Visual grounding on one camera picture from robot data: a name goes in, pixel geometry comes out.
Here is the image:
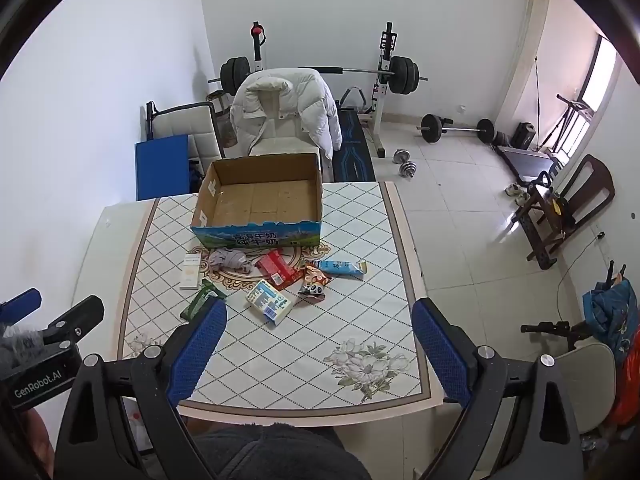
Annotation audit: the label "purple fluffy cloth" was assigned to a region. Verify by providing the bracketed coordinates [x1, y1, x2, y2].
[207, 248, 253, 274]

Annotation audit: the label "chrome dumbbell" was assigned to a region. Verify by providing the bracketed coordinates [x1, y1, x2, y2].
[393, 148, 416, 179]

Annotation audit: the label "treadmill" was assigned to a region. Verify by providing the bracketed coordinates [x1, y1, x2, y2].
[494, 145, 563, 185]

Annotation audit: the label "person's dark fleece clothing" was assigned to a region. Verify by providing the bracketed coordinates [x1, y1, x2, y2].
[193, 424, 370, 480]

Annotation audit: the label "barbell on floor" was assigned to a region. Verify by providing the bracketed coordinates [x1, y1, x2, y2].
[416, 114, 497, 144]

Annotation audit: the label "patterned table cover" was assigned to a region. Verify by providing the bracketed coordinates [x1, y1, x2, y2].
[117, 182, 444, 426]

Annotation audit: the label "orange panda snack bag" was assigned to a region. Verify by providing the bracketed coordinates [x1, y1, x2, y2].
[298, 263, 331, 301]

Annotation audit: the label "dark wooden chair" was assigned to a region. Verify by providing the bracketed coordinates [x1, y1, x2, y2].
[512, 154, 616, 270]

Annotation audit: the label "grey chair seat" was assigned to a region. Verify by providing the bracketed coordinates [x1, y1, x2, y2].
[554, 341, 616, 434]

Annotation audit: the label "black blue weight bench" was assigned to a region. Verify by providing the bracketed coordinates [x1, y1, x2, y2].
[332, 108, 376, 182]

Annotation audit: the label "white padded chair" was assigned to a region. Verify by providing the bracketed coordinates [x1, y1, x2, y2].
[248, 129, 334, 183]

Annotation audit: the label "light blue snack packet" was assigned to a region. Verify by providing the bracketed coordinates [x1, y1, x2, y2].
[314, 260, 368, 280]

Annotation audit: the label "blue bag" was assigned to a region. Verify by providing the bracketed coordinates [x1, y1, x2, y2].
[582, 278, 639, 366]

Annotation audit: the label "white chair black frame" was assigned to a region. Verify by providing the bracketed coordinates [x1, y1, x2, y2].
[145, 101, 224, 174]

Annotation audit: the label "cardboard box blue printed sides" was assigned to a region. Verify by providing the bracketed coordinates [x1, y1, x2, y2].
[191, 153, 322, 250]

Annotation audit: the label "red snack packet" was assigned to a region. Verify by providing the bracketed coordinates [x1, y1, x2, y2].
[255, 249, 304, 290]

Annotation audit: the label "white barbell rack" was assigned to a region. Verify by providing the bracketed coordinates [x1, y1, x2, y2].
[250, 21, 397, 159]

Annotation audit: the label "blue white tissue pack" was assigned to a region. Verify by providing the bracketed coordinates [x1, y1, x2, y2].
[246, 280, 293, 325]

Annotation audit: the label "green wet wipes pack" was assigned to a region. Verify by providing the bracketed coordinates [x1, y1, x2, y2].
[180, 278, 227, 322]

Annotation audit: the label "white puffer jacket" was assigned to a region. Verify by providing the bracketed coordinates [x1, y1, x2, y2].
[230, 68, 341, 160]

